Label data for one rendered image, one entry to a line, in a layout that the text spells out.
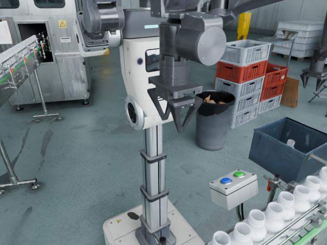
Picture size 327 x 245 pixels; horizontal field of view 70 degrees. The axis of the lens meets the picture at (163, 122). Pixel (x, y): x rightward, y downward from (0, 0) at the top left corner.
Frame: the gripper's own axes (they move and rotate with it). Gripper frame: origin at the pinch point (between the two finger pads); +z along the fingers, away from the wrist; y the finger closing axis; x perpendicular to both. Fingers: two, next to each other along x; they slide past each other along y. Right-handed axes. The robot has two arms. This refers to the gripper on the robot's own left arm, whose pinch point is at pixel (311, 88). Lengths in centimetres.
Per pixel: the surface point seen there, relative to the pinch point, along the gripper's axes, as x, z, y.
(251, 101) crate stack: -143, 86, 145
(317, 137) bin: -14.4, 32.4, -4.1
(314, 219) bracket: 61, 18, -41
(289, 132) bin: -14.2, 37.0, 13.0
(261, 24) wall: -951, 59, 782
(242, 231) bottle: 89, 9, -37
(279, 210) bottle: 77, 8, -38
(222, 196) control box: 81, 13, -23
